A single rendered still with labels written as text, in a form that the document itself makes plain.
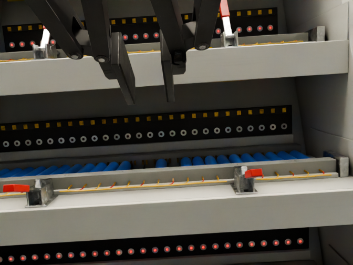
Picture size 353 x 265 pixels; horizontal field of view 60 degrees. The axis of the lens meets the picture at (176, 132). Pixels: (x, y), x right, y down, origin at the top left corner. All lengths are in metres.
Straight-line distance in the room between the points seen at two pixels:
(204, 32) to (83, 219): 0.28
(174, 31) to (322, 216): 0.31
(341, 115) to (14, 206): 0.47
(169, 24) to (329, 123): 0.39
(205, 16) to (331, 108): 0.36
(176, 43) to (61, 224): 0.28
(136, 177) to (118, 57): 0.23
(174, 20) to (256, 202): 0.26
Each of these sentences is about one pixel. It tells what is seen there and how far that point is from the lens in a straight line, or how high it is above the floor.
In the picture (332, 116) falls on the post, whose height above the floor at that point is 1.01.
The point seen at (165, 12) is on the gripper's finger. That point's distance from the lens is 0.20.
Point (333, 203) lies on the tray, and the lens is 0.43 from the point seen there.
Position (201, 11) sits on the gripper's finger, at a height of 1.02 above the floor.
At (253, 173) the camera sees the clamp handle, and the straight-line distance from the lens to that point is 0.34.
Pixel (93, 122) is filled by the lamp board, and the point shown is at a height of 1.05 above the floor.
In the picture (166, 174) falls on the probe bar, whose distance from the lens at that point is 0.43.
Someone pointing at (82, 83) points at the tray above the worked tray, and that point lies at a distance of 0.45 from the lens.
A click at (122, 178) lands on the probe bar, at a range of 0.44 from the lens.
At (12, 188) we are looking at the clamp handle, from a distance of 0.38.
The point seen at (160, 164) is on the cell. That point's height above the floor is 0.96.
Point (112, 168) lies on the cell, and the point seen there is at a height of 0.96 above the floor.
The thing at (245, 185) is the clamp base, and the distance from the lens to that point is 0.43.
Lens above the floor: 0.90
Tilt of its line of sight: 12 degrees up
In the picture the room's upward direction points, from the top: 4 degrees counter-clockwise
